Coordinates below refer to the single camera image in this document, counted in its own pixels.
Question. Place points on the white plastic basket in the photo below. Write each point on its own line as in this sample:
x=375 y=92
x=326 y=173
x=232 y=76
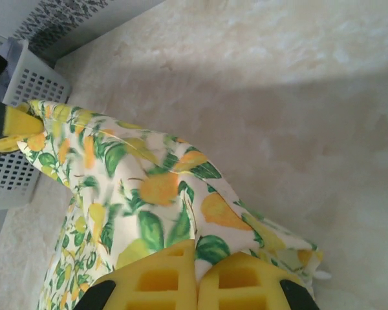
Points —
x=42 y=84

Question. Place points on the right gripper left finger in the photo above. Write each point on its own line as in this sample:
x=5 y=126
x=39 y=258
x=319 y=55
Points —
x=155 y=284

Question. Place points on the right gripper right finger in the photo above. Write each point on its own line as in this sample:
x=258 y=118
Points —
x=245 y=287

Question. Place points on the lemon print skirt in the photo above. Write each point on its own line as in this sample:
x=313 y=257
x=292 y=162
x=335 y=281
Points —
x=155 y=193

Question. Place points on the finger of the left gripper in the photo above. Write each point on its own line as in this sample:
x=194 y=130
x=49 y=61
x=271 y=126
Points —
x=19 y=122
x=3 y=145

